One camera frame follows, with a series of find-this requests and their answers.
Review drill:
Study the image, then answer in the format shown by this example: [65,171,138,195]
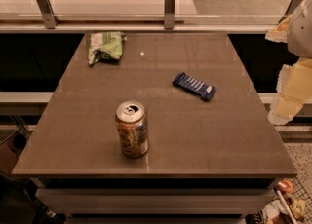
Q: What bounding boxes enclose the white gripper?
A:
[265,0,312,125]

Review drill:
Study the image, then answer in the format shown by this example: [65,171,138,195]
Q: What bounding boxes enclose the orange soda can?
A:
[115,100,149,158]

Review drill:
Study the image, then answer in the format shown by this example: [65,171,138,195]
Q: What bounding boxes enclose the green jalapeno chip bag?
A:
[88,31,127,66]

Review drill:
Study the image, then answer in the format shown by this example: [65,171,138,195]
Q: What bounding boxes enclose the blue snack bar wrapper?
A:
[172,72,216,101]

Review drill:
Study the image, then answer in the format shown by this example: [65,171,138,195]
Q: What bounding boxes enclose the grey drawer front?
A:
[36,189,275,215]

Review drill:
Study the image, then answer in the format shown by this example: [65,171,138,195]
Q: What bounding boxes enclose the dark round bin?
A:
[7,133,27,153]

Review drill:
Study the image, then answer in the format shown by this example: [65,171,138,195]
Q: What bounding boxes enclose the right metal railing bracket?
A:
[282,0,311,24]

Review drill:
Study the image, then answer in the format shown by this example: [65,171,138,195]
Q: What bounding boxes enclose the metal railing bracket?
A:
[282,0,311,24]
[164,0,176,30]
[36,0,58,29]

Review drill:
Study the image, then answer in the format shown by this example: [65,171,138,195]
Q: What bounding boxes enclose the middle metal railing bracket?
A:
[164,0,176,30]

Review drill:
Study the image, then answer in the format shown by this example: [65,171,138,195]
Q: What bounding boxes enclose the wire basket with snacks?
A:
[259,178,312,224]

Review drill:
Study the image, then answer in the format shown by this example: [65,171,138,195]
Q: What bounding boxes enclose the left metal railing bracket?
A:
[36,0,58,29]

